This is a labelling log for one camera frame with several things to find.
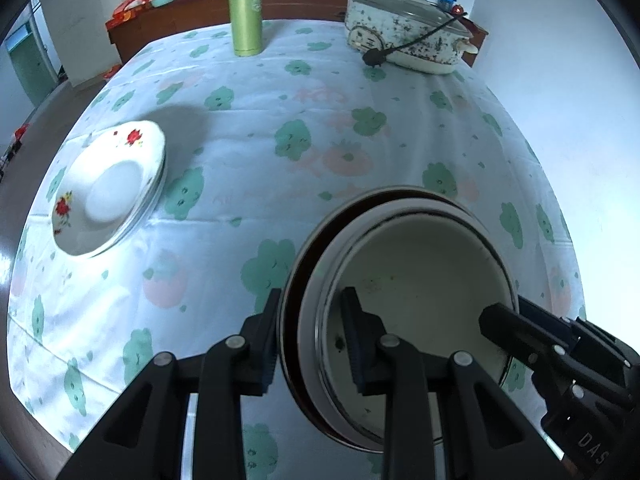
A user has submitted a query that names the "glass pot lid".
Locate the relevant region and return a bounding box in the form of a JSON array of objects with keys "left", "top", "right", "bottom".
[{"left": 347, "top": 0, "right": 473, "bottom": 38}]

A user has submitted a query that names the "brown wooden cabinet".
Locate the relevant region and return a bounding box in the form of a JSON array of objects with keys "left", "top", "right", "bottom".
[{"left": 105, "top": 0, "right": 490, "bottom": 68}]

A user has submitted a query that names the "white enamel bowl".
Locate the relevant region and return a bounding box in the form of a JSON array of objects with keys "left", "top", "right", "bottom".
[{"left": 315, "top": 207, "right": 516, "bottom": 443}]

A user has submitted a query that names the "red orange plastic bag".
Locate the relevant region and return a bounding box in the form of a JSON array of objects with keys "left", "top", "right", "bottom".
[{"left": 111, "top": 0, "right": 156, "bottom": 26}]

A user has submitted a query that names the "pink plastic bowl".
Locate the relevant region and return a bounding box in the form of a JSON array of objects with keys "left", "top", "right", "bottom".
[{"left": 279, "top": 187, "right": 521, "bottom": 456}]

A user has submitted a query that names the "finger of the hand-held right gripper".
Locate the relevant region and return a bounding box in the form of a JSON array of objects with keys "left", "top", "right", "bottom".
[
  {"left": 517, "top": 295, "right": 581, "bottom": 342},
  {"left": 478, "top": 302, "right": 571, "bottom": 376}
]

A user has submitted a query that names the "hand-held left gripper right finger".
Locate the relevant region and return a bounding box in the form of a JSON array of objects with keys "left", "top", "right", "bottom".
[{"left": 340, "top": 286, "right": 563, "bottom": 480}]

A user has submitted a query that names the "floral white electric pot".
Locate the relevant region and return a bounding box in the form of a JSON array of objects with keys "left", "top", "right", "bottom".
[{"left": 345, "top": 0, "right": 480, "bottom": 75}]

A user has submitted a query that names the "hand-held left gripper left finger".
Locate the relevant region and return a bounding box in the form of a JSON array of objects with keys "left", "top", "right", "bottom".
[{"left": 57, "top": 287, "right": 283, "bottom": 480}]

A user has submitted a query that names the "green thermos bottle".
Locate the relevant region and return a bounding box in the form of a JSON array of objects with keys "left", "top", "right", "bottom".
[{"left": 227, "top": 0, "right": 264, "bottom": 57}]

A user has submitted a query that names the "floral white plate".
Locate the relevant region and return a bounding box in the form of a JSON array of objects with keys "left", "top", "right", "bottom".
[{"left": 51, "top": 120, "right": 166, "bottom": 257}]

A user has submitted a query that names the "black power cord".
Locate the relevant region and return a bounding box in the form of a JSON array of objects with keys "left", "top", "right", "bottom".
[{"left": 362, "top": 10, "right": 463, "bottom": 67}]

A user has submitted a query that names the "green door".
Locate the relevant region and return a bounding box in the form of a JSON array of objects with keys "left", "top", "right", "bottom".
[{"left": 7, "top": 25, "right": 61, "bottom": 108}]

